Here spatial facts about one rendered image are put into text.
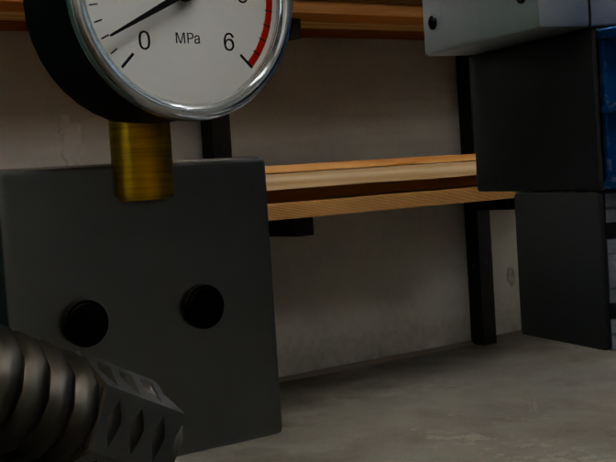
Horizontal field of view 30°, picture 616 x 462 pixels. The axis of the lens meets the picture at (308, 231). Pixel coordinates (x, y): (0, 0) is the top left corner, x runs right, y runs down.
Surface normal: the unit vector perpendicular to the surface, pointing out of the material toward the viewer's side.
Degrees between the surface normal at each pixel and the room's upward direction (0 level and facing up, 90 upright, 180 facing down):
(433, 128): 90
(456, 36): 90
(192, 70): 90
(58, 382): 61
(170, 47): 90
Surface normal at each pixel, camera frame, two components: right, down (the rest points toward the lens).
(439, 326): 0.59, 0.00
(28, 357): 0.13, -0.76
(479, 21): -0.93, 0.07
